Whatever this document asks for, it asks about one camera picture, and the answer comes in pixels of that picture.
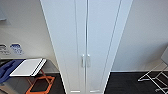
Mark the grey white wall sign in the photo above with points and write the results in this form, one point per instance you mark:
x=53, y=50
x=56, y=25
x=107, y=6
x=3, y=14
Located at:
x=4, y=49

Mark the white drying rack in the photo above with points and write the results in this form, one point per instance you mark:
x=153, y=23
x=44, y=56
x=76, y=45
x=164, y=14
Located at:
x=146, y=76

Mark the white folding table top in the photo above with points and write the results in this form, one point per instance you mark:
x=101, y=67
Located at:
x=26, y=67

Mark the blue white wall sign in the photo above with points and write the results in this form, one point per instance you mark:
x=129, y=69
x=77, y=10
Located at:
x=16, y=49

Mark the orange folding stand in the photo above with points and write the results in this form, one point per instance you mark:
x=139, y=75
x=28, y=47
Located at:
x=51, y=82

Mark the blue cloth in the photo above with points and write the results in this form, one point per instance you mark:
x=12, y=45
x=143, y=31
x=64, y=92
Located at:
x=8, y=68

